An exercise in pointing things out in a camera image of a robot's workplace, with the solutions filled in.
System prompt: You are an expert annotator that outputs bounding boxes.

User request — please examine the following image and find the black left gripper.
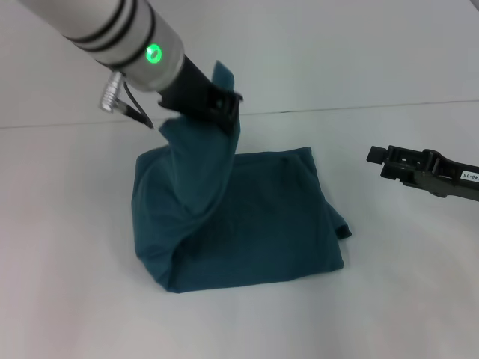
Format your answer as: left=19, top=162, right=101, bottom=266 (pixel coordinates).
left=156, top=54, right=244, bottom=132

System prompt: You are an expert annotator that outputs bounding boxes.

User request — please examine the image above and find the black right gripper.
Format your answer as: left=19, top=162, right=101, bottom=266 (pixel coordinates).
left=366, top=144, right=479, bottom=204

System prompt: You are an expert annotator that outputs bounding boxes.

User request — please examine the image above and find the teal t-shirt with FREE print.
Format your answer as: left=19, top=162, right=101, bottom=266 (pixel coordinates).
left=131, top=61, right=353, bottom=295

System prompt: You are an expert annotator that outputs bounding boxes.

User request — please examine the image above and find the silver connector on left arm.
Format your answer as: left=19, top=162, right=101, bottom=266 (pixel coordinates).
left=98, top=72, right=126, bottom=112

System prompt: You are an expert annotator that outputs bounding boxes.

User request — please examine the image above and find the maroon left wrist cable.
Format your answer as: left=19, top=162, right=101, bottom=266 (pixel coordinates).
left=118, top=83, right=156, bottom=131

